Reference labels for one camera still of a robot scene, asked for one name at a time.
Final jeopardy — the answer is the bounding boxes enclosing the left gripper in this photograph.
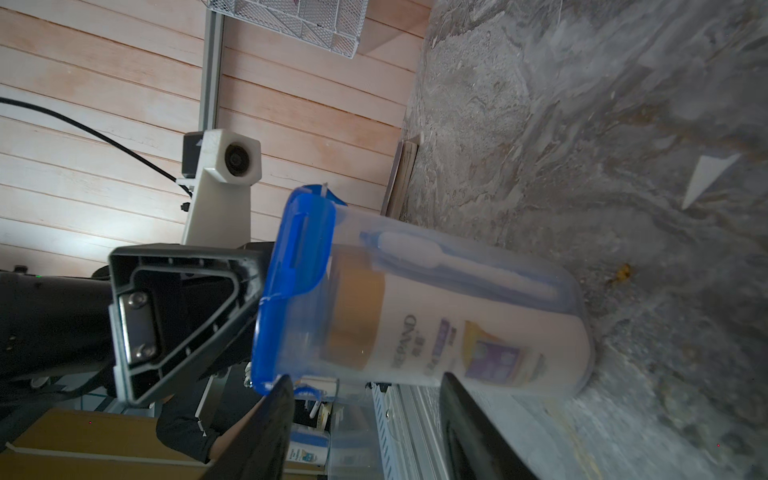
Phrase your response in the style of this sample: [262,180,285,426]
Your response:
[1,242,273,406]

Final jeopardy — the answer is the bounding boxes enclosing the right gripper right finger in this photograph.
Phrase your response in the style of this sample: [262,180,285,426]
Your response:
[439,372,538,480]

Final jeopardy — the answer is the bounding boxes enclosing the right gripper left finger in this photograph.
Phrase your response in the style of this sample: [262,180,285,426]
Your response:
[201,375,295,479]

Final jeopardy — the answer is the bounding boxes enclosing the clear plastic container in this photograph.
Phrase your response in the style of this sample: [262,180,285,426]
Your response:
[323,221,597,400]

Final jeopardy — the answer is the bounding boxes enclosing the toothbrush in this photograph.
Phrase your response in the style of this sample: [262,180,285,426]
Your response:
[367,232,559,301]

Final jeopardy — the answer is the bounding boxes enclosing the blue container lid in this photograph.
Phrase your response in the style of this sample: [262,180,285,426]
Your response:
[247,184,345,401]

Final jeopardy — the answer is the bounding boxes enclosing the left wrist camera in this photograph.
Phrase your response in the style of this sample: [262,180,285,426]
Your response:
[177,129,262,248]

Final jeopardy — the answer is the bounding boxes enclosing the white wire mesh shelf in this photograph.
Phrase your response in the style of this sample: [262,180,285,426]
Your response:
[203,0,368,59]

